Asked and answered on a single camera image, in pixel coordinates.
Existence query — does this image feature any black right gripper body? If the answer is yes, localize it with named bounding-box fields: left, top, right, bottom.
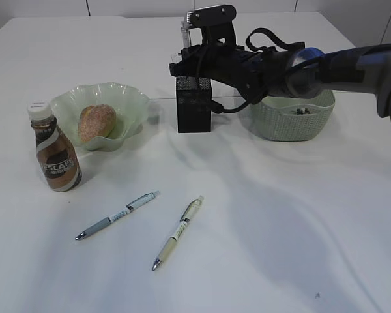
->
left=169, top=44, right=293, bottom=103

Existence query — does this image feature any grey paper ball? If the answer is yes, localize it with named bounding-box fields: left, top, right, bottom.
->
left=295, top=108, right=311, bottom=115

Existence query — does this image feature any clear plastic ruler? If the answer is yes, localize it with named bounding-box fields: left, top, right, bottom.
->
left=171, top=52, right=182, bottom=64

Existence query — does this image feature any grey grip white pen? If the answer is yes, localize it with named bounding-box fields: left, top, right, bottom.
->
left=181, top=20, right=191, bottom=48

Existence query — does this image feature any beige grip pen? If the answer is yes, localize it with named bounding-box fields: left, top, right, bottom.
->
left=152, top=196, right=204, bottom=271

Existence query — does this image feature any sugar-dusted bread roll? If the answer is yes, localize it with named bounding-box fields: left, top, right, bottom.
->
left=78, top=104, right=117, bottom=143

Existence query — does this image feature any blue-grey grip pen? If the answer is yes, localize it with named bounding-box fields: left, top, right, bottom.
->
left=75, top=191, right=160, bottom=241

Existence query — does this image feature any Nescafe coffee bottle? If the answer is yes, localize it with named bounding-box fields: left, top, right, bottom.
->
left=27, top=102, right=82, bottom=192

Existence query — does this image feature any blue black right robot arm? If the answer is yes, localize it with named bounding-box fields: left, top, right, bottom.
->
left=169, top=42, right=391, bottom=121

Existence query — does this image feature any green plastic woven basket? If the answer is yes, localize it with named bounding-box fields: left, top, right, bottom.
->
left=251, top=91, right=336, bottom=142

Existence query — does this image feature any black pen holder box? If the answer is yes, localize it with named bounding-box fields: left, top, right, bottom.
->
left=175, top=76, right=212, bottom=133

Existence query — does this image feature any green wavy glass plate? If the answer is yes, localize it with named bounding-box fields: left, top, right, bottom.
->
left=50, top=82, right=149, bottom=151

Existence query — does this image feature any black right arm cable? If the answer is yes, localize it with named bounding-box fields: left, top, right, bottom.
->
left=210, top=27, right=313, bottom=114

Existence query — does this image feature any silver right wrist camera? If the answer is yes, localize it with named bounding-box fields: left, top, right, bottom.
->
left=186, top=5, right=237, bottom=48

